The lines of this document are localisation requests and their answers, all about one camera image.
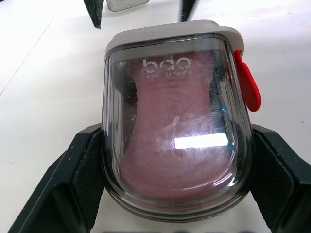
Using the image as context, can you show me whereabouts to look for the pink soap bar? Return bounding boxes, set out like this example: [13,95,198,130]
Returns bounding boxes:
[119,50,234,202]

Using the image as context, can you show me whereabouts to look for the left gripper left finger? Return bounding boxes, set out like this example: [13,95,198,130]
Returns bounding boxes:
[10,122,108,233]

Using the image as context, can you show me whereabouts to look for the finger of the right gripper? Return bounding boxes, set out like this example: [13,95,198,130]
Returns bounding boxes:
[83,0,104,30]
[179,0,199,20]

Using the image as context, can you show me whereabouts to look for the grey translucent box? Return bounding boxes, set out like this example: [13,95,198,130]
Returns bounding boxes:
[105,0,150,12]

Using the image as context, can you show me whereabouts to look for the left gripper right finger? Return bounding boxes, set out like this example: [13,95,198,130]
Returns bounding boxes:
[249,124,311,233]

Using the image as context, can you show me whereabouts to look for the clear grey soap case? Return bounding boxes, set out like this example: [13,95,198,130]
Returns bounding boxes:
[101,19,262,218]

